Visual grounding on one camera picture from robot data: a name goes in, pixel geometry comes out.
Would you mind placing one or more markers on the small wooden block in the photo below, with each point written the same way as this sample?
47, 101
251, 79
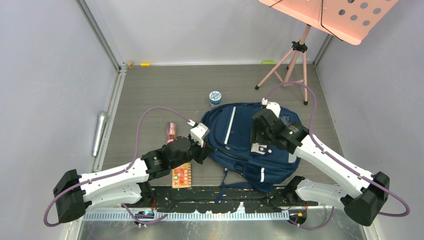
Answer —
130, 64

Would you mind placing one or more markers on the silver metal cylinder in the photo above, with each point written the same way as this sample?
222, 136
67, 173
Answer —
102, 119

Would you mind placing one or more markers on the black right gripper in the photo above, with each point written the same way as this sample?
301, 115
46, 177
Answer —
255, 137

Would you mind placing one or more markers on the pink music stand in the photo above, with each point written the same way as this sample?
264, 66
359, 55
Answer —
348, 20

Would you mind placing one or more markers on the blue white round jar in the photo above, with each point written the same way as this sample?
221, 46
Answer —
215, 99

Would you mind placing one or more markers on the navy blue backpack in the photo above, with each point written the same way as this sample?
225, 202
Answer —
262, 166

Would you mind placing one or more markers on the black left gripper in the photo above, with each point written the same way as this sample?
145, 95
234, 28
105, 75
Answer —
202, 152

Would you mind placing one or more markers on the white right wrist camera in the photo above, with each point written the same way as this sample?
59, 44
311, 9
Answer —
270, 105

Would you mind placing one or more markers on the yellow marker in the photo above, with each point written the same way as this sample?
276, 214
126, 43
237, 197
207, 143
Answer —
145, 64

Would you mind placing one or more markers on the pink highlighter marker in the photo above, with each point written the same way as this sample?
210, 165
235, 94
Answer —
171, 132

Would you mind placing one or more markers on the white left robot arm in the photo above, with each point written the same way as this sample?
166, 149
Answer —
75, 194

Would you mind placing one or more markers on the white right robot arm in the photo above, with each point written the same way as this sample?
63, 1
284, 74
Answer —
360, 193

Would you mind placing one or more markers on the orange spiral notepad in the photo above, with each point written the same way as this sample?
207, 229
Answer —
182, 176

